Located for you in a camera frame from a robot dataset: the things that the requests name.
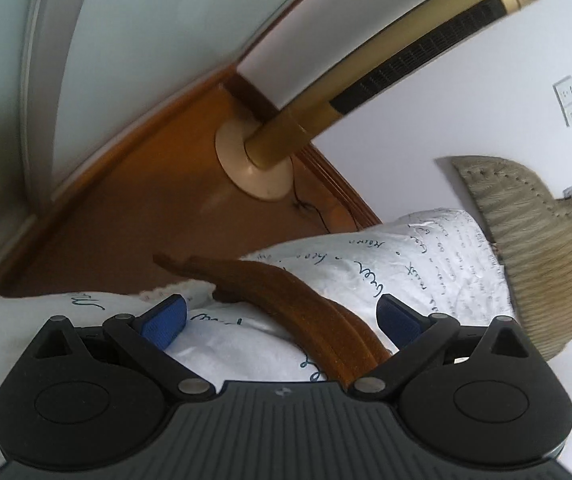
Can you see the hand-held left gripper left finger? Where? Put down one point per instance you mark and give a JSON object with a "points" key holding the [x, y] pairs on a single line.
{"points": [[166, 321]]}

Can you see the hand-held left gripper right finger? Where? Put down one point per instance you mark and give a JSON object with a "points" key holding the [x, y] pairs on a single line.
{"points": [[396, 322]]}

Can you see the brown knitted garment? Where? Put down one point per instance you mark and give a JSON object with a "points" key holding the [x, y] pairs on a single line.
{"points": [[291, 300]]}

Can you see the beige upholstered headboard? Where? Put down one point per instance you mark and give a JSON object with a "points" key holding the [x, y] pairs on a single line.
{"points": [[551, 270]]}

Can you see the gold tower fan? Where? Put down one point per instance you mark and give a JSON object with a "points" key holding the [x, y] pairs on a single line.
{"points": [[416, 45]]}

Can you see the white door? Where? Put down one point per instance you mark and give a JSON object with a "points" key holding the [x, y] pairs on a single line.
{"points": [[141, 35]]}

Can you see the wooden door trim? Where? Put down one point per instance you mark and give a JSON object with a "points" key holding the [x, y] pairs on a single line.
{"points": [[286, 12]]}

